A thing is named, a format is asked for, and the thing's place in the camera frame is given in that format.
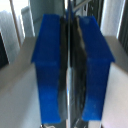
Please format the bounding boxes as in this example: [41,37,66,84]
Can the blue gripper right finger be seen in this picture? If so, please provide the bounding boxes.
[73,15,116,122]

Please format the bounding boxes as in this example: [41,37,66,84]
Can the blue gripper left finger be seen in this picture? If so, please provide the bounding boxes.
[31,13,68,123]

